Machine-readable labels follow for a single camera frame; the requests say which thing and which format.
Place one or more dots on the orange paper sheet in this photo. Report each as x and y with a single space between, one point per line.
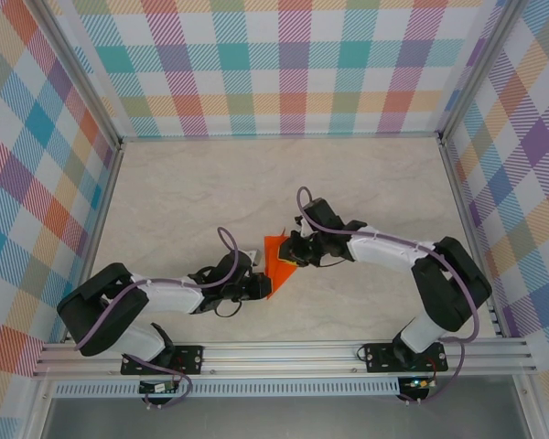
279 279

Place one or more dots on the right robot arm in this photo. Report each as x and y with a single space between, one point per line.
379 249

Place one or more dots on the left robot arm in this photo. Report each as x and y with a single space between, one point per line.
169 295

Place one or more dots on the grey metal sheet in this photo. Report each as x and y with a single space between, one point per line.
279 418

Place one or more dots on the small dark circuit board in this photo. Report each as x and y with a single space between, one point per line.
158 388

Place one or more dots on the circuit board with green light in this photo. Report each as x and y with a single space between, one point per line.
418 383

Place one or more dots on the aluminium mounting rail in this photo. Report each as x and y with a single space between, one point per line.
279 359

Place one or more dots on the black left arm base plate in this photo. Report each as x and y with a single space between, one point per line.
192 359

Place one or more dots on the short aluminium frame rail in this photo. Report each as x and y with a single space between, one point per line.
279 136

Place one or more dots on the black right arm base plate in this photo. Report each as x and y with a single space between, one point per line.
377 359

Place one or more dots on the long aluminium side rail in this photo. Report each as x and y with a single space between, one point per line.
473 238
96 238

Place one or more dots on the aluminium frame post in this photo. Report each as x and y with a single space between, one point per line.
78 78
480 73

